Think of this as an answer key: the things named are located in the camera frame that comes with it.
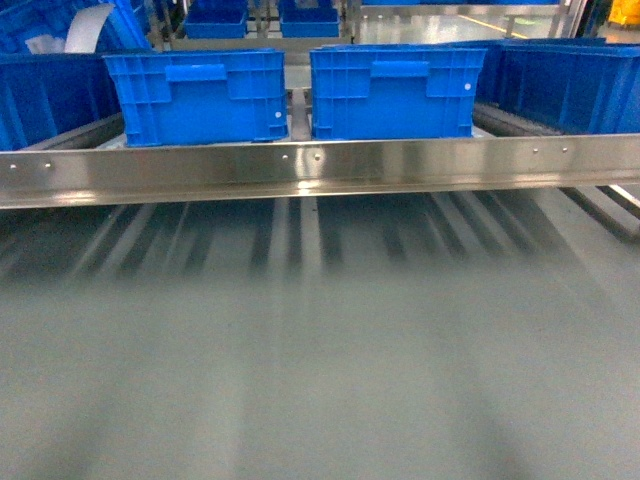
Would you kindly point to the blue plastic bin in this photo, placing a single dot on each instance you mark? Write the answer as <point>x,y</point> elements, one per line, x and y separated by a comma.
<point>578,86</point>
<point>43,96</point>
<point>386,92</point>
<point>201,97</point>

